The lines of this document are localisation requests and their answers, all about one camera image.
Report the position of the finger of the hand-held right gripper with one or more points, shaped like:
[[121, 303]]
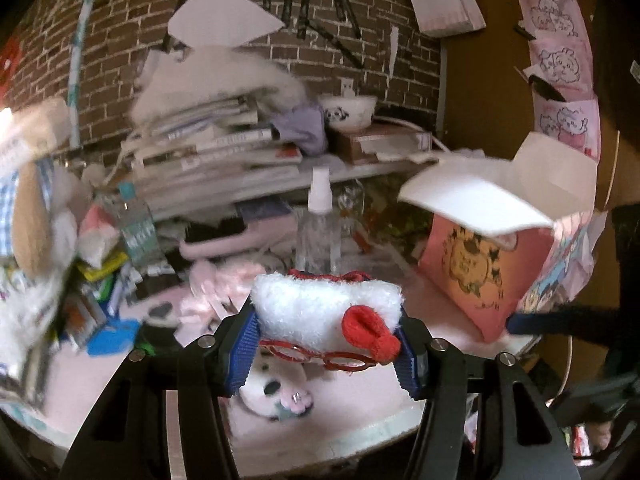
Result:
[[522, 323]]

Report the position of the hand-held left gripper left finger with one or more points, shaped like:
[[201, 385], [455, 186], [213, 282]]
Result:
[[240, 355]]

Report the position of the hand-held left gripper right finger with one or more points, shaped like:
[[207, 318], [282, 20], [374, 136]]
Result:
[[410, 360]]

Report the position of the pink cartoon cardboard box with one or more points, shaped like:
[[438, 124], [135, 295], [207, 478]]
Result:
[[470, 270]]

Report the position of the red toy glasses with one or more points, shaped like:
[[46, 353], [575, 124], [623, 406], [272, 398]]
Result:
[[326, 358]]

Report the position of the white plush hat red bow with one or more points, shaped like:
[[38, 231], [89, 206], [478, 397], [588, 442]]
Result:
[[310, 305]]

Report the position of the clear spray bottle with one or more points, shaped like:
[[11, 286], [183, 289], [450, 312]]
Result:
[[318, 240]]

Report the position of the panda plush toy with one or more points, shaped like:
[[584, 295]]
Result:
[[265, 390]]

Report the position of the pink fluffy cloth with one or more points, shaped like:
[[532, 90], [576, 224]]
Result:
[[215, 280]]

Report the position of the teal label water bottle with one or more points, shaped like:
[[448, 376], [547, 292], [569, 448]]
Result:
[[137, 232]]

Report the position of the pile of colourful stationery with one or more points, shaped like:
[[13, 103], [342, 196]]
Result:
[[95, 285]]

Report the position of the white shelf board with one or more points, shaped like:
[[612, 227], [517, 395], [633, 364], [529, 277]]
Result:
[[360, 170]]

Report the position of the stack of books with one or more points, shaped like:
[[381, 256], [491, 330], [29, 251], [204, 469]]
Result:
[[200, 160]]

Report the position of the brown flat box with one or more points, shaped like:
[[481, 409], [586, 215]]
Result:
[[370, 142]]

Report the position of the purple cloth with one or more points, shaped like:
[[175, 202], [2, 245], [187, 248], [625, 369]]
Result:
[[300, 127]]

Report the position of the black comb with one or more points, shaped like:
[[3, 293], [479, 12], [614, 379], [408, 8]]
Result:
[[545, 87]]

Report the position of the clutter of stationery and packets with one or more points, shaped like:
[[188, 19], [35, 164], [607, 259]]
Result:
[[30, 220]]

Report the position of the panda print bowl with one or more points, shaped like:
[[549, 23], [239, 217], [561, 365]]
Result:
[[350, 110]]

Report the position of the pink hanging organizer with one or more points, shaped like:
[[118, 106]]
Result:
[[560, 60]]

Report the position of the white fluffy cloth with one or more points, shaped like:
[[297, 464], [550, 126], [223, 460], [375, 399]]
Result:
[[240, 72]]

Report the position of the white paper strip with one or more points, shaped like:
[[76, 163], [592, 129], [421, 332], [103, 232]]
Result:
[[394, 50]]

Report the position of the pale blue pole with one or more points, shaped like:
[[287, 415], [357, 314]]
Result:
[[75, 70]]

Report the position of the black tape strips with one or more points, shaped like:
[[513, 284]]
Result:
[[325, 35]]

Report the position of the white paper sheet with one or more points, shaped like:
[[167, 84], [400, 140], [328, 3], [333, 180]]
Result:
[[220, 20]]

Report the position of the white wall charger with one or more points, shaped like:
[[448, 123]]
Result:
[[347, 87]]

